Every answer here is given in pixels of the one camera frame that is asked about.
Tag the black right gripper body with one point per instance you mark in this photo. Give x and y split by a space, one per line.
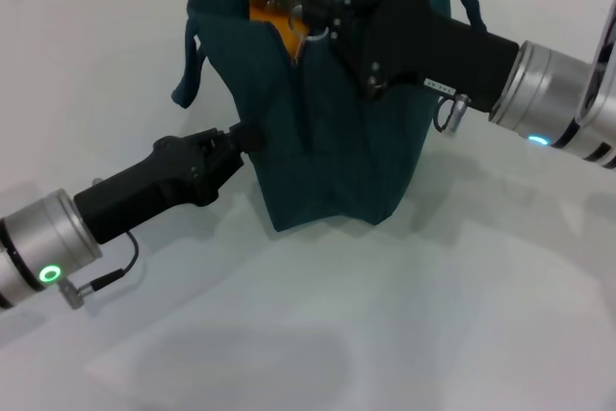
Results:
433 45

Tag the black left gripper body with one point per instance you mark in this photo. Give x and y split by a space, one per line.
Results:
144 189

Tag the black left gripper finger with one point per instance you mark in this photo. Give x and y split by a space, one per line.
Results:
226 170
240 136

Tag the orange yellow pear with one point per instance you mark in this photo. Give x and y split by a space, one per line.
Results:
284 31

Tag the dark teal insulated lunch bag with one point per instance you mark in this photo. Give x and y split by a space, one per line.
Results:
327 141

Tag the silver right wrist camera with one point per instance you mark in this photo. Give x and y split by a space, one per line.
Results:
604 55

